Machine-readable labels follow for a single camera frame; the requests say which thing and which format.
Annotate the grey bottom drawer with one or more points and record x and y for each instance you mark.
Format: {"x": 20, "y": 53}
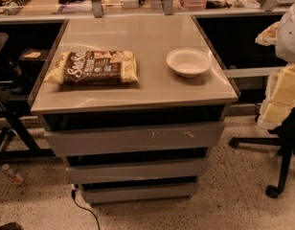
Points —
{"x": 139, "y": 193}

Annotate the white paper bowl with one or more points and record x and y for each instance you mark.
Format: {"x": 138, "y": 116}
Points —
{"x": 188, "y": 62}

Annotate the grey drawer cabinet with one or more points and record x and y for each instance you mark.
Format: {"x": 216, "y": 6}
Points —
{"x": 160, "y": 97}

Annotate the plastic bottle on floor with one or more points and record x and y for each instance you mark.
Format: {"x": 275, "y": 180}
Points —
{"x": 13, "y": 174}

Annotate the grey middle drawer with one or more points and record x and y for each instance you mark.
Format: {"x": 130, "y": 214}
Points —
{"x": 137, "y": 171}

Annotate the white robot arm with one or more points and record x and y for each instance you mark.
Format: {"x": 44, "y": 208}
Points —
{"x": 280, "y": 89}

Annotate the grey top drawer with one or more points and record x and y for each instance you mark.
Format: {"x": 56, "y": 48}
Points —
{"x": 134, "y": 138}

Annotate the long background workbench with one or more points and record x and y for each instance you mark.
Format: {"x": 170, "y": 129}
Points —
{"x": 51, "y": 9}

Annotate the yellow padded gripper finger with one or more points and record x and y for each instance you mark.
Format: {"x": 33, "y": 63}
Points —
{"x": 280, "y": 89}

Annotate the black office chair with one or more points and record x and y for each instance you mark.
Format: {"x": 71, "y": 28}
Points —
{"x": 285, "y": 139}

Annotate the grey drawer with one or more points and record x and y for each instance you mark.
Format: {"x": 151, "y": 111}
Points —
{"x": 137, "y": 171}
{"x": 139, "y": 193}
{"x": 134, "y": 138}

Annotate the brown yellow snack bag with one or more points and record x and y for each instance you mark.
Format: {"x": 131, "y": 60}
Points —
{"x": 94, "y": 67}

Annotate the black desk frame left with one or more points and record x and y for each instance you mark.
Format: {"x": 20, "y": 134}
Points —
{"x": 15, "y": 126}

